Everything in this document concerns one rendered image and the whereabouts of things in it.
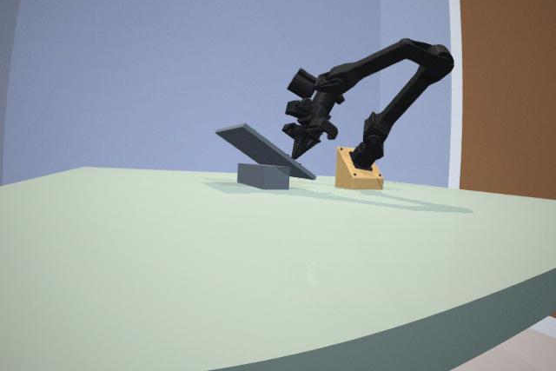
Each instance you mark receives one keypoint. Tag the grey switch panel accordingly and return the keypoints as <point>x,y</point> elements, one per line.
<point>275,166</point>

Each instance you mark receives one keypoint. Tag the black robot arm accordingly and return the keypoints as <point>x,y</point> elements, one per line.
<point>435,63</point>

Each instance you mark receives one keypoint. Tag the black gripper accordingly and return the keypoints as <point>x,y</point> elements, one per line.
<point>308,134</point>

